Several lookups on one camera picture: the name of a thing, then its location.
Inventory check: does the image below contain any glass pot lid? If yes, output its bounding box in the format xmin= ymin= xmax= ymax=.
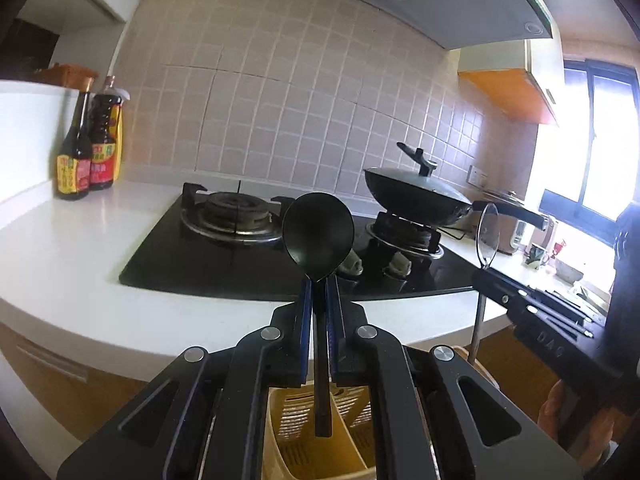
xmin=475 ymin=203 xmax=500 ymax=269

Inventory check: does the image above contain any black wok with handle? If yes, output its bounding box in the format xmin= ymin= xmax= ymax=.
xmin=362 ymin=141 xmax=549 ymax=230

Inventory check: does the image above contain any person's right hand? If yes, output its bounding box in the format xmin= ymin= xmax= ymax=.
xmin=537 ymin=380 xmax=617 ymax=476

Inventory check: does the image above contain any slim dark soy sauce bottle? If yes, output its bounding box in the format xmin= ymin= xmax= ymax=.
xmin=56 ymin=91 xmax=92 ymax=200

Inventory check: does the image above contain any tan plastic utensil basket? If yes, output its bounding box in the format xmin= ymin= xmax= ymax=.
xmin=262 ymin=383 xmax=378 ymax=480

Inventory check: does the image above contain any black plastic spoon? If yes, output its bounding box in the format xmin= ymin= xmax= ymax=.
xmin=283 ymin=193 xmax=355 ymax=438

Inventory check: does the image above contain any brown box on shelf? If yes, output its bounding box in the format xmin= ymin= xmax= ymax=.
xmin=32 ymin=63 xmax=99 ymax=91

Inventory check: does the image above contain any black gas stove top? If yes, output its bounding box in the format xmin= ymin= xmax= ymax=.
xmin=119 ymin=183 xmax=474 ymax=301

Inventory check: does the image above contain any wooden base cabinet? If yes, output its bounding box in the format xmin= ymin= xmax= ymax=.
xmin=1 ymin=325 xmax=146 ymax=442

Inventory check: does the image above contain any beige rice cooker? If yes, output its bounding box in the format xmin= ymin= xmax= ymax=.
xmin=498 ymin=214 xmax=527 ymax=255

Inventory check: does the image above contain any large dark sauce bottle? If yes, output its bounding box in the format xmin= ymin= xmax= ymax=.
xmin=89 ymin=75 xmax=122 ymax=191

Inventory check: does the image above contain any orange-bottomed wall cabinet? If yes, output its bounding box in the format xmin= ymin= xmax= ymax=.
xmin=458 ymin=38 xmax=564 ymax=125

